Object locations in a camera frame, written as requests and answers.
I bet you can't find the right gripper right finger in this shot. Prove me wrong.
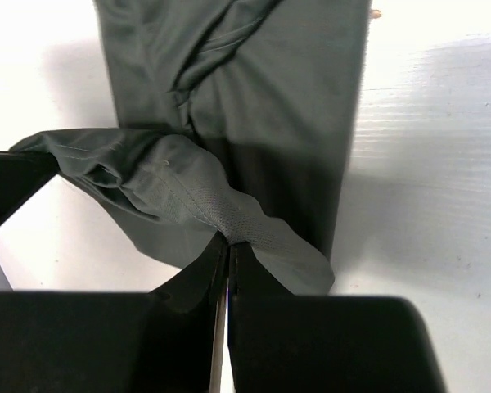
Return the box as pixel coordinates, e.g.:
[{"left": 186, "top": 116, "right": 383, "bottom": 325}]
[{"left": 228, "top": 243, "right": 446, "bottom": 392}]

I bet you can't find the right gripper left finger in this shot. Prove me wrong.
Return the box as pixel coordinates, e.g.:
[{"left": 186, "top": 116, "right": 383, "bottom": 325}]
[{"left": 0, "top": 234, "right": 228, "bottom": 392}]

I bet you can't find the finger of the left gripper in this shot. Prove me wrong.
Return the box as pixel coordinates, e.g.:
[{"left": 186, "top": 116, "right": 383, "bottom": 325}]
[{"left": 0, "top": 151, "right": 59, "bottom": 226}]

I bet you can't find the dark grey t-shirt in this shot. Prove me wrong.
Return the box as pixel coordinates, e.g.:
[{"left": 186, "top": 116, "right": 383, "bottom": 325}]
[{"left": 14, "top": 1, "right": 369, "bottom": 295}]

